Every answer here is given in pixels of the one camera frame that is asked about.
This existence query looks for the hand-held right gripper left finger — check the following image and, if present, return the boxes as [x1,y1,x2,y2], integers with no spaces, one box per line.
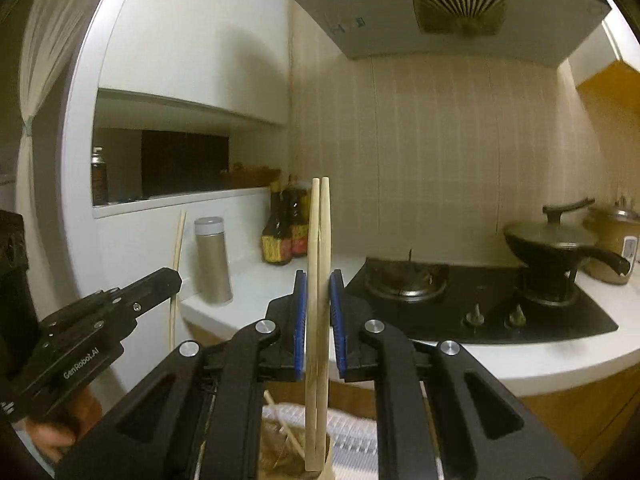
[55,270,308,480]

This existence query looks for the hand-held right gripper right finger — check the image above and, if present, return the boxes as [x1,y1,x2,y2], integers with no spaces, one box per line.
[327,270,583,480]

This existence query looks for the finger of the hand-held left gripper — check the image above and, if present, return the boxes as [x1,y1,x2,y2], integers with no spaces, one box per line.
[37,267,183,333]
[40,287,182,361]

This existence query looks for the wooden utensil holder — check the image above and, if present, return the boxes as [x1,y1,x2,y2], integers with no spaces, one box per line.
[257,405,337,480]

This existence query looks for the person's left hand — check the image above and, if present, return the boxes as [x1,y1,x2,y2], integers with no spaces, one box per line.
[22,387,103,463]

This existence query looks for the dark sauce bottle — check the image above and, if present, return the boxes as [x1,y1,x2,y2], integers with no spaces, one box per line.
[282,176,312,258]
[261,182,293,267]

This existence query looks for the spray can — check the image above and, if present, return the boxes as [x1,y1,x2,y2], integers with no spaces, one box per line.
[91,147,110,207]

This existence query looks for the striped woven mat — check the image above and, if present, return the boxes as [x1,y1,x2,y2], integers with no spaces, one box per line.
[260,401,381,480]

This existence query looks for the black gas stove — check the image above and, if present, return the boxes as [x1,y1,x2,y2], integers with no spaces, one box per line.
[345,256,620,346]

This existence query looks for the brown basket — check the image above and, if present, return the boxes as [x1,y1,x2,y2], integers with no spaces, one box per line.
[220,162,281,188]

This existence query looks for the black frying pan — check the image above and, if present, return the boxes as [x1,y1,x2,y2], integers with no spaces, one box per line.
[502,220,632,278]

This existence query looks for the glass pan lid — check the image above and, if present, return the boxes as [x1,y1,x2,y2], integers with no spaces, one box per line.
[505,199,598,251]

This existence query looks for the white curtain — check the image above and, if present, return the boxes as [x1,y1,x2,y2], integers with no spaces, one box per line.
[15,0,76,221]

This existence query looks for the beige rice cooker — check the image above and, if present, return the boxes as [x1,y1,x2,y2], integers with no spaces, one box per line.
[582,200,640,286]

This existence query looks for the grey range hood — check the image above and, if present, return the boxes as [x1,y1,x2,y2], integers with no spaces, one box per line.
[277,0,613,68]

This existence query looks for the wall cabinet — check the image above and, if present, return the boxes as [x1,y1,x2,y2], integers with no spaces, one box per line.
[567,10,640,126]

